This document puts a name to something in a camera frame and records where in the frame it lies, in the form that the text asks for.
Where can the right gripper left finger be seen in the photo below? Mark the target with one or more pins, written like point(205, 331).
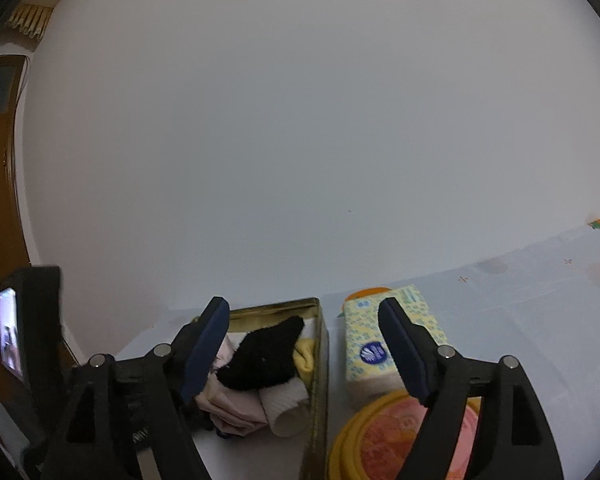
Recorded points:
point(150, 394)

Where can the gold rectangular tin box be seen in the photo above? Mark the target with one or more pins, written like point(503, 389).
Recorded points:
point(262, 455)

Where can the white waffle cloth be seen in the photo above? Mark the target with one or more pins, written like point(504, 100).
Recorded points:
point(287, 408)

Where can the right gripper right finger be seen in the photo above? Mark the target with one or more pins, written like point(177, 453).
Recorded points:
point(512, 439)

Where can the black fuzzy cloth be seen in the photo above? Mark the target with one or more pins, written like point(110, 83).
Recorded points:
point(264, 359)

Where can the pink cloth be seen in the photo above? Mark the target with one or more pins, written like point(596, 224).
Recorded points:
point(231, 412)

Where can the yellow cloth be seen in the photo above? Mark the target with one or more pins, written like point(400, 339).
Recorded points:
point(304, 359)

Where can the persimmon print tablecloth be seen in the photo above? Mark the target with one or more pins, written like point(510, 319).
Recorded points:
point(540, 303)

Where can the yellow dotted tissue pack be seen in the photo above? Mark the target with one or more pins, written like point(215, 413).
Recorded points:
point(370, 369)

